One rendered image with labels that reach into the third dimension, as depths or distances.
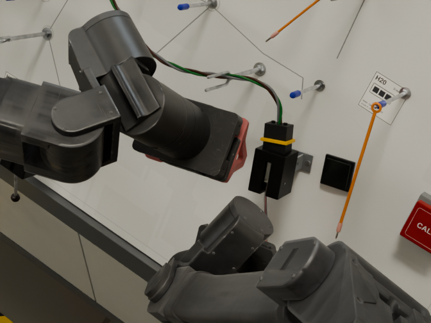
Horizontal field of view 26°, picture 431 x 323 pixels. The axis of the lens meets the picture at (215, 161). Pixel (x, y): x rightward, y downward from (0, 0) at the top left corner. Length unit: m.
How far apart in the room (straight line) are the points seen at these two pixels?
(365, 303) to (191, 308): 0.35
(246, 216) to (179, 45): 0.36
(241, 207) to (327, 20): 0.30
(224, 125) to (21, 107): 0.21
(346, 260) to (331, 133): 0.62
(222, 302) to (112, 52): 0.25
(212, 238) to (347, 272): 0.44
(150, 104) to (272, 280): 0.26
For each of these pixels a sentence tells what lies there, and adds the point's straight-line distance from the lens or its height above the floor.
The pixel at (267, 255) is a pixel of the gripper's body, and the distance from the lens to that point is 1.10.
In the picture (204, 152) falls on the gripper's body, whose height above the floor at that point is 1.34.
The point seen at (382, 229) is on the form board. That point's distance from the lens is 1.20.
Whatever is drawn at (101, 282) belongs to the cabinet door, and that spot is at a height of 0.53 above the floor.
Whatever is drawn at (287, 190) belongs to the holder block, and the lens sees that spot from 1.17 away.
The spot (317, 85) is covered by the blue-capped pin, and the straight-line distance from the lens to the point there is 1.18.
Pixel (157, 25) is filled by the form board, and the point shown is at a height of 1.13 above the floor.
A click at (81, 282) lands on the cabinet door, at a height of 0.45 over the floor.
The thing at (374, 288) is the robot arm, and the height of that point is 1.57.
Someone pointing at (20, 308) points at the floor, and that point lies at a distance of 2.35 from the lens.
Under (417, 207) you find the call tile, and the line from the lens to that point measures 1.14.
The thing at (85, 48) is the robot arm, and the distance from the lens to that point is 0.87.
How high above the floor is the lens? 2.09
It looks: 57 degrees down
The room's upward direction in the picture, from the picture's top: straight up
